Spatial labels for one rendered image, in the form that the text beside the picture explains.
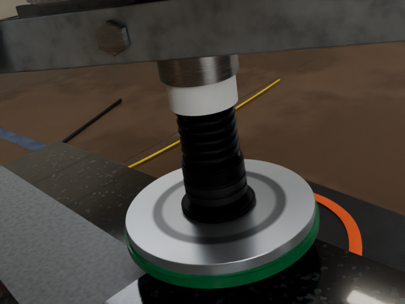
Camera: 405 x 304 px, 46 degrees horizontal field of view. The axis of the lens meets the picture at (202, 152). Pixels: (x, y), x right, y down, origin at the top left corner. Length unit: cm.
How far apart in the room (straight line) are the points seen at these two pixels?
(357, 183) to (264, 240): 178
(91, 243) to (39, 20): 29
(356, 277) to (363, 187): 171
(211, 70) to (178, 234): 17
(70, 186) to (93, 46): 37
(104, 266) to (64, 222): 13
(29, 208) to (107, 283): 24
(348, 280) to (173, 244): 18
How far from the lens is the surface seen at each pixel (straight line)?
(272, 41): 39
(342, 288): 51
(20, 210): 76
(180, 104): 46
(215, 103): 45
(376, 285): 52
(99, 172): 80
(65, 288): 57
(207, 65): 44
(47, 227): 69
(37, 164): 89
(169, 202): 56
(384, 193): 218
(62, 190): 77
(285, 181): 57
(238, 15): 39
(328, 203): 207
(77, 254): 62
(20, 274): 62
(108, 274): 57
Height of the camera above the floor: 115
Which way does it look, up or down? 26 degrees down
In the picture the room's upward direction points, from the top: 9 degrees counter-clockwise
